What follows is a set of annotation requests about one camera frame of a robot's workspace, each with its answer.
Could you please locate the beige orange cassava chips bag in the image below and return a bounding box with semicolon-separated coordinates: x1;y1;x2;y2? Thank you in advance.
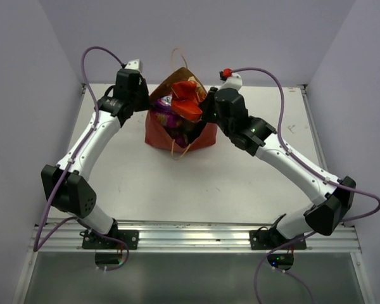
170;80;206;122

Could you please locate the purple Cocoaland gummy bag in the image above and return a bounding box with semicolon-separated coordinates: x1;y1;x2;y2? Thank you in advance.
152;110;189;148

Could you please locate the red brown paper bag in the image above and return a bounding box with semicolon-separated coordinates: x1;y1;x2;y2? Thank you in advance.
144;47;217;160

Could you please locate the purple Fox's candy bag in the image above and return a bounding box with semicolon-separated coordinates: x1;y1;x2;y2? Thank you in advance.
155;94;172;112

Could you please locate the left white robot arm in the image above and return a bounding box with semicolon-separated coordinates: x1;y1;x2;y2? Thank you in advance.
41;68;150;249

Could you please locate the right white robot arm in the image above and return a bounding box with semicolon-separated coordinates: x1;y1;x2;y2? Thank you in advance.
200;87;356;249

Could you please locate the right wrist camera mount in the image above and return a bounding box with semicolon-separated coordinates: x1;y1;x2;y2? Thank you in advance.
219;68;243;91

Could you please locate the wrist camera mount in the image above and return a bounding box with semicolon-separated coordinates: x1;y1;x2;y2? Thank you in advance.
219;68;243;91
124;59;143;73

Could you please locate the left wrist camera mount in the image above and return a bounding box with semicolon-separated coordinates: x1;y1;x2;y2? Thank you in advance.
124;59;143;73

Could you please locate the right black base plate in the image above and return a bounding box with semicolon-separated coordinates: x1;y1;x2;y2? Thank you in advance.
249;226;289;250

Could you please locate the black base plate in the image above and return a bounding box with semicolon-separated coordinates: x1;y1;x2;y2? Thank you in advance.
79;228;139;250
249;226;289;250

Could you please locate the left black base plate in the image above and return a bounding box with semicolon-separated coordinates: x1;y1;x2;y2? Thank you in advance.
79;228;139;250

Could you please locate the aluminium rail frame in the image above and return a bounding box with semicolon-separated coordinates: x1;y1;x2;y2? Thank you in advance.
27;224;359;253

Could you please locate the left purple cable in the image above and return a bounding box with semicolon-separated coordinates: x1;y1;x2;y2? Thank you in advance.
33;46;129;272

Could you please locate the purple cable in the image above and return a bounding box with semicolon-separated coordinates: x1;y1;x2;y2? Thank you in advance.
231;66;380;304
33;46;129;272

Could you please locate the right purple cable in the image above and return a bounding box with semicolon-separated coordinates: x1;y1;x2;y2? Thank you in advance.
231;66;380;304

